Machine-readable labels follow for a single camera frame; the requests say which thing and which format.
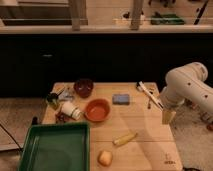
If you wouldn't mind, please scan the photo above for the yellow banana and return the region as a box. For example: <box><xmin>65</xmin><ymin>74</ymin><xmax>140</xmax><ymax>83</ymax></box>
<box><xmin>113</xmin><ymin>133</ymin><xmax>137</xmax><ymax>146</ymax></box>

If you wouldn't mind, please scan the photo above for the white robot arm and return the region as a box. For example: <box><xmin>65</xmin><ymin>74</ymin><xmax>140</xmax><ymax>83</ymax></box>
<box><xmin>159</xmin><ymin>62</ymin><xmax>213</xmax><ymax>124</ymax></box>

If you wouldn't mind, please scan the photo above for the red orange bowl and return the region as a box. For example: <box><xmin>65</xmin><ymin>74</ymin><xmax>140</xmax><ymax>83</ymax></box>
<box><xmin>85</xmin><ymin>99</ymin><xmax>110</xmax><ymax>122</ymax></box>

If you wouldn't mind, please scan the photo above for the dark maroon bowl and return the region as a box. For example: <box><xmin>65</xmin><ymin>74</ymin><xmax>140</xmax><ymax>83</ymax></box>
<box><xmin>73</xmin><ymin>79</ymin><xmax>94</xmax><ymax>98</ymax></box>

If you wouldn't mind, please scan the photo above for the blue sponge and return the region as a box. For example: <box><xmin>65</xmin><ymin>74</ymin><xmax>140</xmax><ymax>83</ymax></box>
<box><xmin>112</xmin><ymin>94</ymin><xmax>130</xmax><ymax>105</ymax></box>

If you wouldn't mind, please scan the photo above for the green object on shelf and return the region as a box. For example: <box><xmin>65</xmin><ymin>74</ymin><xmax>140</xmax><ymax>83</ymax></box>
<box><xmin>151</xmin><ymin>12</ymin><xmax>185</xmax><ymax>25</ymax></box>

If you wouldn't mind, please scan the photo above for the white paper cup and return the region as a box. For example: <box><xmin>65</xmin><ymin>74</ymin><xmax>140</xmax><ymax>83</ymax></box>
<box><xmin>61</xmin><ymin>101</ymin><xmax>81</xmax><ymax>120</ymax></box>

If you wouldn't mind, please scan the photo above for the grey foil packet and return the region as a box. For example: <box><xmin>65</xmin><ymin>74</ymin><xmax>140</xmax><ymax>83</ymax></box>
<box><xmin>58</xmin><ymin>89</ymin><xmax>74</xmax><ymax>101</ymax></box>

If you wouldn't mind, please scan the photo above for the brown small object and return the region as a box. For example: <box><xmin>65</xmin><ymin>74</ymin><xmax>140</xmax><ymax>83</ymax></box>
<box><xmin>55</xmin><ymin>112</ymin><xmax>71</xmax><ymax>123</ymax></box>

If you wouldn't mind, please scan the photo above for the green plastic tray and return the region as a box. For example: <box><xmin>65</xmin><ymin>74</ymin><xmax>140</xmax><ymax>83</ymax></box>
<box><xmin>17</xmin><ymin>123</ymin><xmax>90</xmax><ymax>171</ymax></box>

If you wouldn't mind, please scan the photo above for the black cable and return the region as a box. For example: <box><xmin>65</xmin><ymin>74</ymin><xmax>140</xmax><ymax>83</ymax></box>
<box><xmin>0</xmin><ymin>123</ymin><xmax>24</xmax><ymax>154</ymax></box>

